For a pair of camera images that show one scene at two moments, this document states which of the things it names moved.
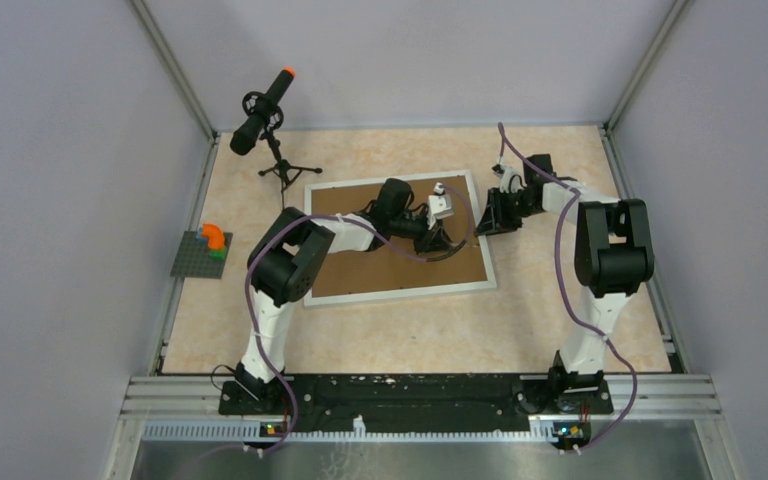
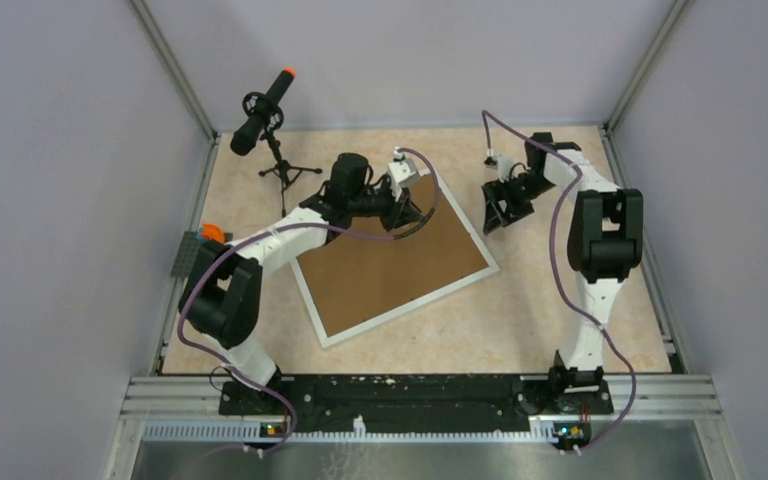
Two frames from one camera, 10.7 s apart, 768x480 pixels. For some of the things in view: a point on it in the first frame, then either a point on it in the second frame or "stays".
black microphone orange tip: (264, 111) stays
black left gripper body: (417, 230) → (393, 210)
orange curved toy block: (216, 239) stays
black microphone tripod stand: (285, 172) stays
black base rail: (418, 402) stays
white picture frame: (411, 291) → (493, 268)
